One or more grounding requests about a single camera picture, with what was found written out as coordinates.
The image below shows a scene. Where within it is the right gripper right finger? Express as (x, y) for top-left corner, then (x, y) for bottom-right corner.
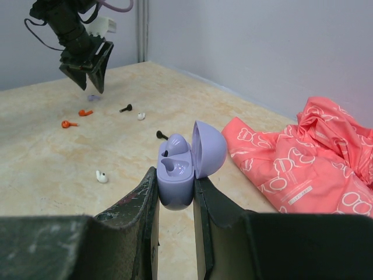
(193, 178), (372, 279)

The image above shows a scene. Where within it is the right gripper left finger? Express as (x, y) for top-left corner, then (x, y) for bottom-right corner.
(1, 167), (159, 279)

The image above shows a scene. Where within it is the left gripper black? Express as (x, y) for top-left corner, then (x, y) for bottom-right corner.
(59, 31), (114, 94)

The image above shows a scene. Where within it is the purple earbud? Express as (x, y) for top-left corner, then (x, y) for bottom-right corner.
(87, 94), (101, 102)
(163, 134), (189, 157)

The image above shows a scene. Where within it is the white earbud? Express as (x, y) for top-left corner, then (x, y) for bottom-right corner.
(96, 170), (108, 184)
(138, 112), (146, 121)

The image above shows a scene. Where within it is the purple earbud charging case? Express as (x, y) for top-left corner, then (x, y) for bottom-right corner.
(157, 121), (227, 211)

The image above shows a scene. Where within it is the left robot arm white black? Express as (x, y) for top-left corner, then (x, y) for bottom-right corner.
(30, 0), (114, 93)

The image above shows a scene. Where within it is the orange earbud far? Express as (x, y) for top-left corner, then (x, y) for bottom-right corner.
(78, 110), (93, 117)

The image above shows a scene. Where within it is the orange earbud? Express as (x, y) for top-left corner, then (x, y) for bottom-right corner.
(61, 120), (79, 128)
(78, 110), (93, 117)

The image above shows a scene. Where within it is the black earbud far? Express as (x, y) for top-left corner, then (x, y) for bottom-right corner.
(119, 104), (133, 113)

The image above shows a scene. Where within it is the black earbud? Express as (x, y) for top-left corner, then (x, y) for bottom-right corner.
(156, 131), (168, 140)
(119, 104), (133, 113)

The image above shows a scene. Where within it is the orange earbud near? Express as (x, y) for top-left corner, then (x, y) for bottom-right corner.
(61, 120), (79, 128)

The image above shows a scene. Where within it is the black earbud near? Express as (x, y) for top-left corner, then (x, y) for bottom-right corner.
(156, 131), (168, 140)

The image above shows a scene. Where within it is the crumpled pink printed cloth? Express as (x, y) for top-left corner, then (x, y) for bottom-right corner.
(222, 97), (372, 216)

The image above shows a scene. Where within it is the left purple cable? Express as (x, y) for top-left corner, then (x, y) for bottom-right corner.
(96, 0), (135, 13)

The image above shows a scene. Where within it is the left aluminium frame post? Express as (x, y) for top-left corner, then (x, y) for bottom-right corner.
(136, 0), (149, 63)

